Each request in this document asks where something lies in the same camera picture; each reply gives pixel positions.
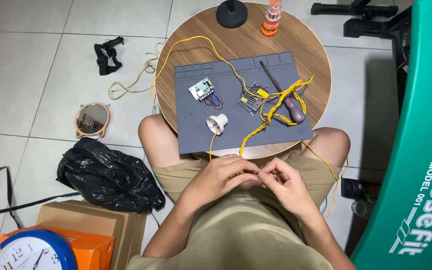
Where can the person's right hand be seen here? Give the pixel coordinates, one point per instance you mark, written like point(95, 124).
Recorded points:
point(291, 191)

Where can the person's left hand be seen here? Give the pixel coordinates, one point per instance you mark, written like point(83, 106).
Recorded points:
point(216, 178)

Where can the grey silicone work mat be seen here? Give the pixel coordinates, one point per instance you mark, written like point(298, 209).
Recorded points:
point(234, 131)

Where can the white lamp socket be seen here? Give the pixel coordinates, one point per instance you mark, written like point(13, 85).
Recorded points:
point(217, 122)

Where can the person's khaki shirt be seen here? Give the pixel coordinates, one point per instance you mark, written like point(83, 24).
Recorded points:
point(238, 236)

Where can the grey cylinder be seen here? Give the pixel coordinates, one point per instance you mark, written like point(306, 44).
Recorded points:
point(361, 208)

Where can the perforated metal power supply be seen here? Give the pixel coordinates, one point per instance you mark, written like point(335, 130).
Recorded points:
point(253, 98)

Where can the green circuit board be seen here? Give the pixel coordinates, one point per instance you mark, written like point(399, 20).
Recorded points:
point(201, 89)

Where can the black plastic bag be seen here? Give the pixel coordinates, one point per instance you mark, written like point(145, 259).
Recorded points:
point(107, 176)

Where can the brown cardboard box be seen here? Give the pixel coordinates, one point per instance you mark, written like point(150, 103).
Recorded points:
point(99, 221)

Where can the green exercise machine panel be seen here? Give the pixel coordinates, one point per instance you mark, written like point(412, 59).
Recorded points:
point(418, 150)

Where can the cat ear framed mirror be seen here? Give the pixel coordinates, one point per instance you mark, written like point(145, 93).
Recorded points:
point(92, 120)

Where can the orange box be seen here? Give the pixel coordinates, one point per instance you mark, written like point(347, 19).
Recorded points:
point(84, 249)

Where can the black round stand base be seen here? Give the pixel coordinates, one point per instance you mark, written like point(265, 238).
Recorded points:
point(231, 14)

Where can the black exercise machine frame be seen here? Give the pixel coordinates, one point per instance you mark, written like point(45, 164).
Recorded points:
point(381, 26)

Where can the blue wall clock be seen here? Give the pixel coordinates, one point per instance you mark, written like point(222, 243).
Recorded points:
point(28, 253)

